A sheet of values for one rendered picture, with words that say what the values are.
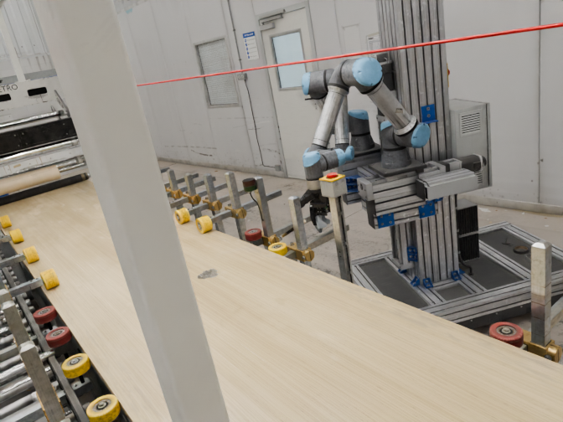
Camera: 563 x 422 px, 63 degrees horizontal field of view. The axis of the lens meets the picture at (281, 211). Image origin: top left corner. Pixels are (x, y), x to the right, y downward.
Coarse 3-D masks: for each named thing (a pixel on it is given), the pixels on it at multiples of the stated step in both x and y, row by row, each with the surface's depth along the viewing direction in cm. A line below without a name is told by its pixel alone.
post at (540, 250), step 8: (536, 248) 115; (544, 248) 114; (536, 256) 116; (544, 256) 114; (536, 264) 117; (544, 264) 115; (536, 272) 117; (544, 272) 116; (536, 280) 118; (544, 280) 117; (536, 288) 119; (544, 288) 117; (536, 296) 120; (544, 296) 118; (536, 304) 120; (544, 304) 119; (536, 312) 121; (544, 312) 120; (536, 320) 122; (544, 320) 120; (536, 328) 123; (544, 328) 121; (536, 336) 124; (544, 336) 122; (544, 344) 123
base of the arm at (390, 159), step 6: (384, 150) 231; (390, 150) 227; (396, 150) 227; (402, 150) 227; (384, 156) 231; (390, 156) 229; (396, 156) 227; (402, 156) 227; (408, 156) 231; (384, 162) 231; (390, 162) 230; (396, 162) 227; (402, 162) 227; (408, 162) 229; (390, 168) 229
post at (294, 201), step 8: (288, 200) 195; (296, 200) 193; (296, 208) 194; (296, 216) 195; (296, 224) 197; (296, 232) 199; (304, 232) 199; (296, 240) 201; (304, 240) 200; (304, 248) 200; (304, 264) 202
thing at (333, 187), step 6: (324, 180) 169; (330, 180) 166; (336, 180) 167; (342, 180) 169; (324, 186) 170; (330, 186) 167; (336, 186) 167; (342, 186) 169; (324, 192) 171; (330, 192) 168; (336, 192) 168; (342, 192) 170
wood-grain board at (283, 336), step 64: (64, 192) 385; (64, 256) 237; (192, 256) 206; (256, 256) 194; (64, 320) 171; (128, 320) 163; (256, 320) 148; (320, 320) 141; (384, 320) 135; (128, 384) 129; (256, 384) 119; (320, 384) 115; (384, 384) 111; (448, 384) 107; (512, 384) 104
